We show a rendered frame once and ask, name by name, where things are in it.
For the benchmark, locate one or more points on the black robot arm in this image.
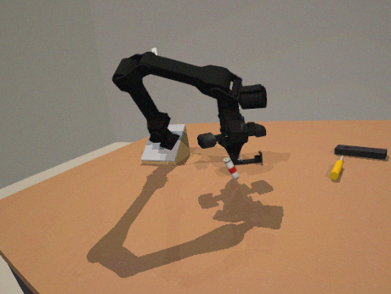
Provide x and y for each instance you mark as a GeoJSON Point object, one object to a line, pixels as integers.
{"type": "Point", "coordinates": [211, 80]}

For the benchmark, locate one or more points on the yellow-handled screwdriver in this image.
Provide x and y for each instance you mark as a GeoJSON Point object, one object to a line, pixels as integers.
{"type": "Point", "coordinates": [336, 169]}

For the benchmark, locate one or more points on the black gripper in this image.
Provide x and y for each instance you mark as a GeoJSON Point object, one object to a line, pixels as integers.
{"type": "Point", "coordinates": [208, 140]}

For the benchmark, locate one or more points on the white cylindrical battery with red band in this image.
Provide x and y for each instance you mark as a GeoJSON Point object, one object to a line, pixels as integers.
{"type": "Point", "coordinates": [230, 165]}

